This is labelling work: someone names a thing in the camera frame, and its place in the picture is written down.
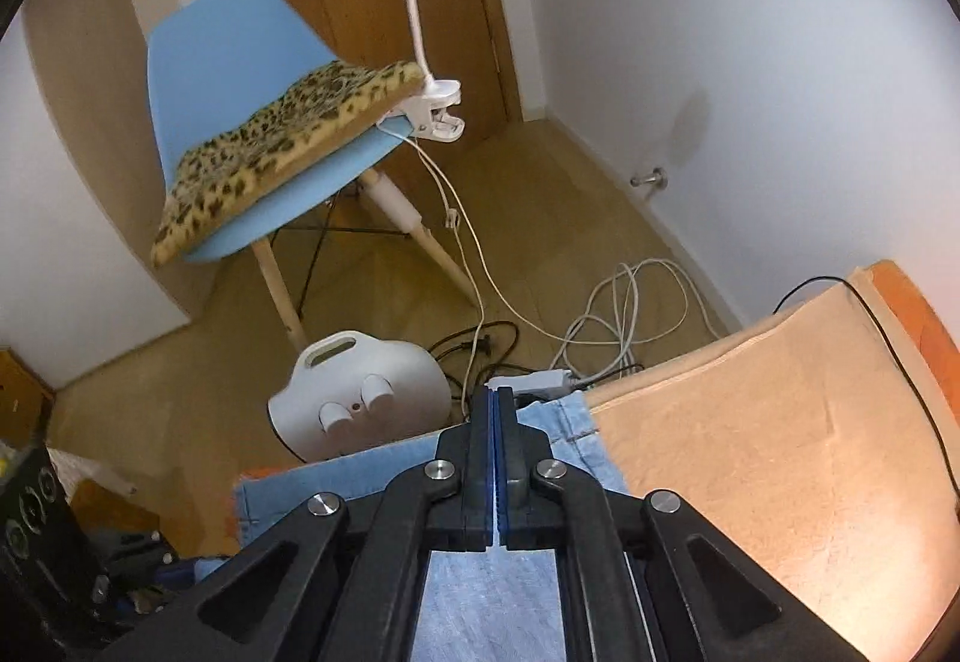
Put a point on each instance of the metal door stopper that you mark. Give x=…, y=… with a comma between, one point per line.
x=652, y=179

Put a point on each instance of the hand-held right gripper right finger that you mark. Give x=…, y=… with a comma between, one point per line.
x=511, y=482

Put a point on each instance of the blue chair with wooden legs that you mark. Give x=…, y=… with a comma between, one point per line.
x=217, y=55

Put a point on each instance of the white fan heater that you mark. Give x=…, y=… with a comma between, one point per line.
x=390, y=362

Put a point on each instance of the wooden cabinet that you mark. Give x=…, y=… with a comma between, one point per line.
x=22, y=392

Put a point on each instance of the orange floral bedsheet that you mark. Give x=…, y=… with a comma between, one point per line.
x=915, y=310

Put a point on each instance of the blue towel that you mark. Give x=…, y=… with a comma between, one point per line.
x=574, y=430

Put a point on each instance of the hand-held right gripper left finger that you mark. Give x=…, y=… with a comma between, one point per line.
x=486, y=478

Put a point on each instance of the peach blanket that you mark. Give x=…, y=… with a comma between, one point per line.
x=750, y=444

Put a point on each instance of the white clip lamp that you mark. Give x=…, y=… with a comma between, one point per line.
x=439, y=107

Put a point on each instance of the white power strip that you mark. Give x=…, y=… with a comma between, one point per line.
x=540, y=379

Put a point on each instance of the white cloth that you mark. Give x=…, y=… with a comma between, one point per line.
x=79, y=471

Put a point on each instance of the leopard print cushion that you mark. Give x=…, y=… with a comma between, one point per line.
x=262, y=137

